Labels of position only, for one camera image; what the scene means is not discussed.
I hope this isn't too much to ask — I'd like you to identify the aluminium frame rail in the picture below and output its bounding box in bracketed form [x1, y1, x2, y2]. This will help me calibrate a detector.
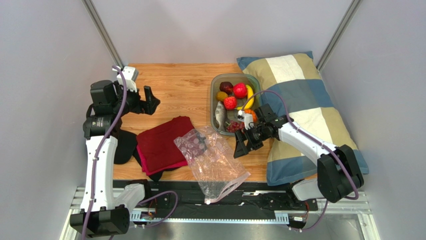
[59, 186, 381, 240]

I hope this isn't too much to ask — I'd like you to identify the left aluminium corner post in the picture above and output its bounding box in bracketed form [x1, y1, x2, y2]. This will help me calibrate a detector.
[82, 0, 125, 68]

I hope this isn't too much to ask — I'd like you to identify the plaid pillow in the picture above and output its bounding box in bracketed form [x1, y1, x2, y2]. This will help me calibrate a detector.
[236, 51, 370, 186]

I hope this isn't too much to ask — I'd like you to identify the dark red plum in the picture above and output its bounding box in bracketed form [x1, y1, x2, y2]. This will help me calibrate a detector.
[219, 81, 234, 95]

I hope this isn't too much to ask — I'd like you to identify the dark red folded cloth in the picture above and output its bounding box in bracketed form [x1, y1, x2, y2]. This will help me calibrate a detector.
[136, 116, 194, 171]

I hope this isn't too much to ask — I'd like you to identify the red strawberry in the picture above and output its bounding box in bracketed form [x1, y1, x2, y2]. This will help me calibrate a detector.
[223, 96, 238, 110]

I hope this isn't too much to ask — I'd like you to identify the black baseball cap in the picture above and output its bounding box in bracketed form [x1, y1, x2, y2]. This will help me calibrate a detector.
[113, 130, 138, 165]

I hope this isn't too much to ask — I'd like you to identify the aluminium corner post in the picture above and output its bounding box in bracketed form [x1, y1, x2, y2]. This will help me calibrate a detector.
[82, 0, 125, 68]
[316, 0, 363, 72]

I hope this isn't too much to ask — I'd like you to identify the red apple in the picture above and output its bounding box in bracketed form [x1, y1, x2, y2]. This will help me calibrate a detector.
[232, 82, 248, 99]

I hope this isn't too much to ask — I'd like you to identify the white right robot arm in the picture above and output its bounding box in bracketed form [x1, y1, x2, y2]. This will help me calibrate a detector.
[233, 104, 364, 203]

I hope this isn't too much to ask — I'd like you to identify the clear zip top bag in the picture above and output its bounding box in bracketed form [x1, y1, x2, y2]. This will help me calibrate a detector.
[174, 126, 251, 205]

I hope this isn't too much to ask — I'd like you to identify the clear plastic food tray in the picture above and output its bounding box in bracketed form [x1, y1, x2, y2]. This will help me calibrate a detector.
[210, 73, 261, 136]

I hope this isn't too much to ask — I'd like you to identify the right aluminium corner post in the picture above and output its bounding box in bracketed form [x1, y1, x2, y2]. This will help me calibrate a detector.
[316, 0, 363, 72]

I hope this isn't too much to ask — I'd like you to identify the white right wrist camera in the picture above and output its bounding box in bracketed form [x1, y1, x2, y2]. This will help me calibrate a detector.
[237, 110, 255, 130]

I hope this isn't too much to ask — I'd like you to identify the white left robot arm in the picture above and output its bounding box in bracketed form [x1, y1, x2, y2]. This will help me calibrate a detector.
[69, 80, 161, 240]

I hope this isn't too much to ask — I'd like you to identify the red grape bunch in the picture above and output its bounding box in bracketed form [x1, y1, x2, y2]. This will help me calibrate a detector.
[226, 120, 245, 133]

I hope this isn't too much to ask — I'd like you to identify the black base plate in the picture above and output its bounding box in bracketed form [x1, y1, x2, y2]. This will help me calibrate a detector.
[112, 179, 319, 221]

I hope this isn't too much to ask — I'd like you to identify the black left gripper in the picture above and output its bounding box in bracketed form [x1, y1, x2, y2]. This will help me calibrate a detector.
[111, 81, 160, 118]

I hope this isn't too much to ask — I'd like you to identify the brown yellow round fruit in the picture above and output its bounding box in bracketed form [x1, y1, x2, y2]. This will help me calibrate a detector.
[215, 91, 229, 102]

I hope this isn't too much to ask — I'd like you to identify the grey toy fish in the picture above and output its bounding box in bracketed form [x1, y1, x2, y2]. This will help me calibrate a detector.
[215, 101, 227, 132]

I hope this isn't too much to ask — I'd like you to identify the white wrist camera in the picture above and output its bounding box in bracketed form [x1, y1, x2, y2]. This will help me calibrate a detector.
[237, 110, 255, 130]
[116, 66, 139, 93]

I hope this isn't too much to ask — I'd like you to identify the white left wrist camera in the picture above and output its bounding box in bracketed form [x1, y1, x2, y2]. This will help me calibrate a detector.
[116, 66, 139, 93]

